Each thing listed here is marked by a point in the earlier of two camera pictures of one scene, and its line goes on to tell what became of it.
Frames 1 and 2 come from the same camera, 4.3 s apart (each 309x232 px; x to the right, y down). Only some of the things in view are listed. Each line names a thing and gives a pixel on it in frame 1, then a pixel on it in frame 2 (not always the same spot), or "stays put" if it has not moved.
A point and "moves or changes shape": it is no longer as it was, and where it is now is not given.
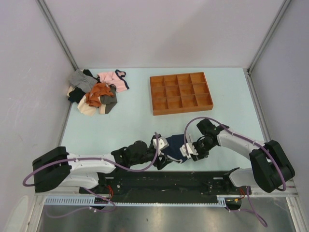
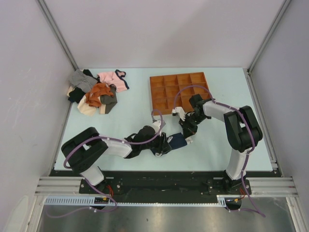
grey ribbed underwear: x=78 y=79 stays put
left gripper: x=160 y=163 -> x=162 y=146
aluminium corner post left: x=57 y=32 stays put
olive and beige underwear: x=107 y=102 stays put
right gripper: x=200 y=155 -> x=188 y=132
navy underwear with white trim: x=173 y=151 moves or changes shape
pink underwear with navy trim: x=116 y=78 stays put
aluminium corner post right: x=248 y=71 stays put
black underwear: x=76 y=95 stays put
